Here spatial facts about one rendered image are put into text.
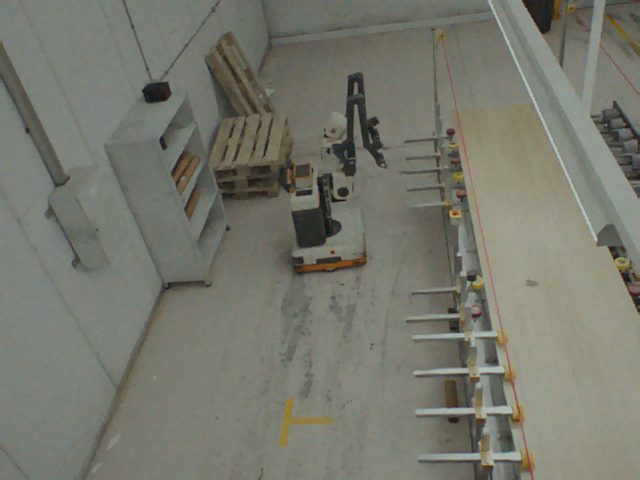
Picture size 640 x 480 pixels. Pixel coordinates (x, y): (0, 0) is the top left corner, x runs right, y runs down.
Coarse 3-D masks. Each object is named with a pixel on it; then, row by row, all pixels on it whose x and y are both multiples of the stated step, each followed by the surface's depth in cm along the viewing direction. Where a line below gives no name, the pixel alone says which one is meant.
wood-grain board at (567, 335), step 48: (480, 144) 499; (528, 144) 487; (480, 192) 444; (528, 192) 434; (480, 240) 399; (528, 240) 392; (576, 240) 385; (528, 288) 357; (576, 288) 351; (624, 288) 345; (528, 336) 328; (576, 336) 323; (624, 336) 318; (528, 384) 303; (576, 384) 299; (624, 384) 295; (528, 432) 282; (576, 432) 278; (624, 432) 275
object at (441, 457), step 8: (424, 456) 274; (432, 456) 273; (440, 456) 273; (448, 456) 272; (456, 456) 271; (464, 456) 271; (472, 456) 270; (480, 456) 270; (496, 456) 268; (504, 456) 268; (512, 456) 267; (520, 456) 267
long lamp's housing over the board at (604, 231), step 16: (496, 0) 335; (496, 16) 328; (512, 32) 293; (512, 48) 285; (528, 64) 260; (528, 80) 254; (544, 96) 234; (544, 112) 229; (560, 128) 213; (560, 144) 208; (576, 160) 195; (576, 176) 191; (576, 192) 188; (592, 192) 180; (592, 208) 176; (592, 224) 173; (608, 224) 167; (608, 240) 170
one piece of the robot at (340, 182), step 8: (328, 144) 473; (336, 144) 471; (328, 160) 489; (336, 168) 495; (336, 176) 495; (344, 176) 495; (336, 184) 500; (344, 184) 500; (336, 192) 505; (344, 192) 504
